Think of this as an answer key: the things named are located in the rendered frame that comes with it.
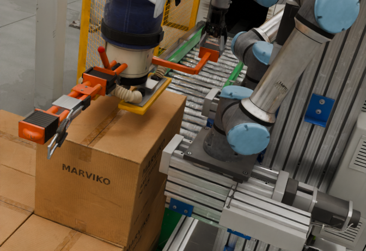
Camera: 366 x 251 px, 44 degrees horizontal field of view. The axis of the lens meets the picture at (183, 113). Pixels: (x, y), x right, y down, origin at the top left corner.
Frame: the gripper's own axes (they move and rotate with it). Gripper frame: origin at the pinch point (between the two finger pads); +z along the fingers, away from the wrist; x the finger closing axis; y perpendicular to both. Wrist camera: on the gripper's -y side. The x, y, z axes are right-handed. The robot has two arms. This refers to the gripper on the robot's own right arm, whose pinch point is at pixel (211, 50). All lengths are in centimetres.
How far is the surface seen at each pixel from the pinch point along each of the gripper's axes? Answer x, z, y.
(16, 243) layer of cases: -43, 64, 76
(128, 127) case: -18, 24, 40
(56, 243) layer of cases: -30, 64, 70
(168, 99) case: -12.7, 23.9, 8.5
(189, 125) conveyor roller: -10, 64, -44
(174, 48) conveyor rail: -51, 59, -145
